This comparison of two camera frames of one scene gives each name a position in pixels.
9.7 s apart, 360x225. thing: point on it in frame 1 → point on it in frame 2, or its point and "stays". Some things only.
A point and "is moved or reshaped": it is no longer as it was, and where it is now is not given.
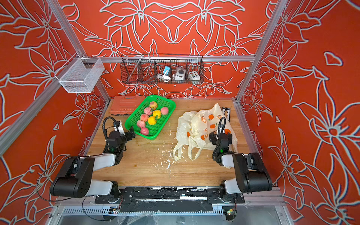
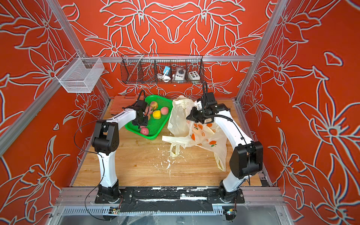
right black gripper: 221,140 → 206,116
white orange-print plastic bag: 193,131 is moved or reshaped
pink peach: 164,110 stays
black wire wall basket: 162,69 stays
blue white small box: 166,69 stays
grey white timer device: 180,73 stays
